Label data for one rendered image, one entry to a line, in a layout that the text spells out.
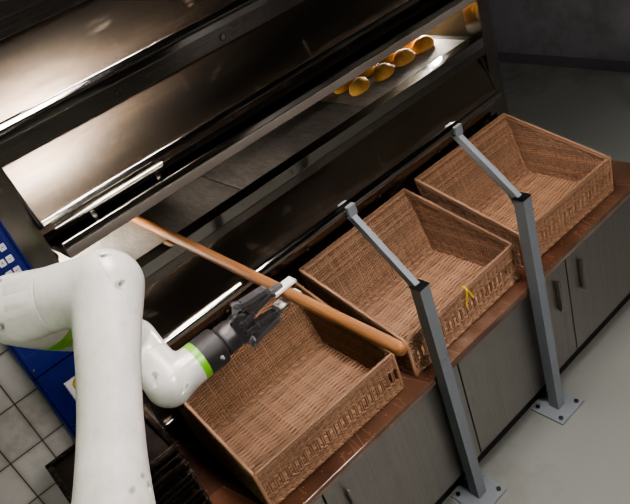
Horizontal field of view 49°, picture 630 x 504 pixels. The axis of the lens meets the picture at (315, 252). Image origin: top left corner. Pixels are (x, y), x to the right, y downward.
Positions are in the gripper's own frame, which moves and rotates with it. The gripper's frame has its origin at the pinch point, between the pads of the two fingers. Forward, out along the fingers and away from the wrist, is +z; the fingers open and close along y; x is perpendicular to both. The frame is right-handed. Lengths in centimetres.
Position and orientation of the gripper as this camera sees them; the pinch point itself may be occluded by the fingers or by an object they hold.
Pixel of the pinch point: (285, 292)
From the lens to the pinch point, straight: 168.0
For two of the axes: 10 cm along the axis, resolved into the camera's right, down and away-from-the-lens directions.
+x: 6.3, 2.5, -7.4
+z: 7.2, -5.5, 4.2
